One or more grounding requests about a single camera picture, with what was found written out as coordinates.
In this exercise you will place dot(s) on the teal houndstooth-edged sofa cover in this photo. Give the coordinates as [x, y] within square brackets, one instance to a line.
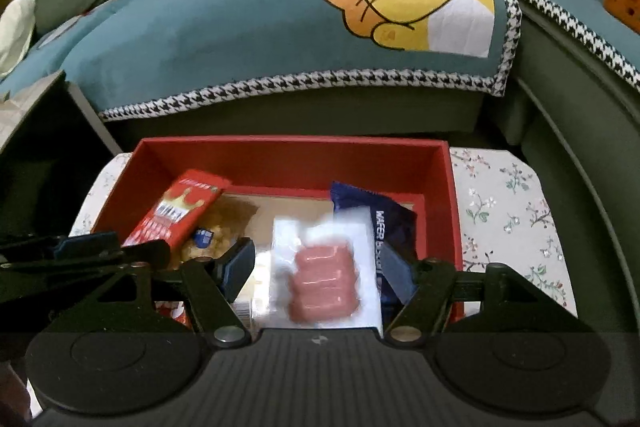
[550, 7]

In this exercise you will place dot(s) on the teal sofa cover with lion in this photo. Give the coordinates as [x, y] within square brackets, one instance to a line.
[225, 32]

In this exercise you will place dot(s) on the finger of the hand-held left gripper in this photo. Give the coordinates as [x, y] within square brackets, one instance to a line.
[100, 262]
[85, 244]

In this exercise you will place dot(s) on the red cardboard box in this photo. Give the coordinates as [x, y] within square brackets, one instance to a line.
[300, 162]

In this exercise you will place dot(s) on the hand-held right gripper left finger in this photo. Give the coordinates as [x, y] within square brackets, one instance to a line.
[237, 267]

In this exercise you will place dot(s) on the clear packet of yellow crisps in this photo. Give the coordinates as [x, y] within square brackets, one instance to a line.
[230, 217]

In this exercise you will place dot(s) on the pale green pillow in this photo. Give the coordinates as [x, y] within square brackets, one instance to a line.
[15, 37]

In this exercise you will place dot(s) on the clear packet with round cake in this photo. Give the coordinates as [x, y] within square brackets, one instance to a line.
[257, 292]

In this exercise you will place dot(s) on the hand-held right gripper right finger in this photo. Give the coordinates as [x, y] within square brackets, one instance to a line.
[400, 279]

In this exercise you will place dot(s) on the long red snack packet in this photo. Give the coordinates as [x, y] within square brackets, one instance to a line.
[175, 212]

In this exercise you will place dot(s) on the clear pink sausage packet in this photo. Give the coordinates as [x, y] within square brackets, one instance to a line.
[325, 277]

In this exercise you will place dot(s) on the dark blue wafer packet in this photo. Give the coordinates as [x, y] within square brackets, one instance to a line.
[360, 202]

